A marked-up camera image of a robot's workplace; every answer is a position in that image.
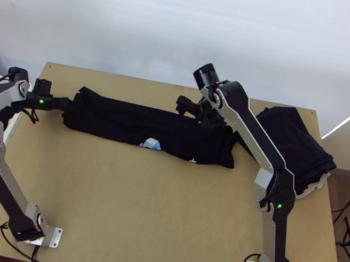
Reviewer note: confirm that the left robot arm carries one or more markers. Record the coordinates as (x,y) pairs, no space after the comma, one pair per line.
(6,182)

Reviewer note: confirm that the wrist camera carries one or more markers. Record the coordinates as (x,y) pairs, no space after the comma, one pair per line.
(184,105)
(42,86)

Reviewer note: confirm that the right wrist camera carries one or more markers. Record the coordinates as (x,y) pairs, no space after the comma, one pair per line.
(184,105)

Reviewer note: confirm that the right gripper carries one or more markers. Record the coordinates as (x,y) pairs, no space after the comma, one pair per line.
(212,120)

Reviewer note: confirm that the pile of folded clothes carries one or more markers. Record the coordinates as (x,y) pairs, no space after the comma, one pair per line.
(295,138)

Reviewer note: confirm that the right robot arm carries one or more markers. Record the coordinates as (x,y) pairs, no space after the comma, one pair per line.
(256,131)

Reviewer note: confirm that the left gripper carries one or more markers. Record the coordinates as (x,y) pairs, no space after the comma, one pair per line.
(61,104)

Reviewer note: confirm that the dark t-shirt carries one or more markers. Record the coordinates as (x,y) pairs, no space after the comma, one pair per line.
(122,121)

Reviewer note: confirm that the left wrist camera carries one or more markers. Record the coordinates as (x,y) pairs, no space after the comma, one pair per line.
(42,86)

